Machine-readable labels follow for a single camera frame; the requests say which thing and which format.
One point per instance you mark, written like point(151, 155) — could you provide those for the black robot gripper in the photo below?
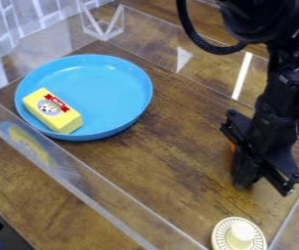
point(264, 139)

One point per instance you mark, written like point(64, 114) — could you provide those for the orange toy ball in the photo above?
point(232, 147)

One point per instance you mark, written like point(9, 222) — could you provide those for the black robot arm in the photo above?
point(270, 22)

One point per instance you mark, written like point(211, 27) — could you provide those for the blue round plastic tray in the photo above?
point(108, 90)

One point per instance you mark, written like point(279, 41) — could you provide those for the cream round ribbed lid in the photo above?
point(238, 234)

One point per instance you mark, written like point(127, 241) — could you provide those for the yellow butter block toy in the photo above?
point(52, 111)

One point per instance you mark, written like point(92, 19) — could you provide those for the clear acrylic enclosure wall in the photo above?
point(150, 189)

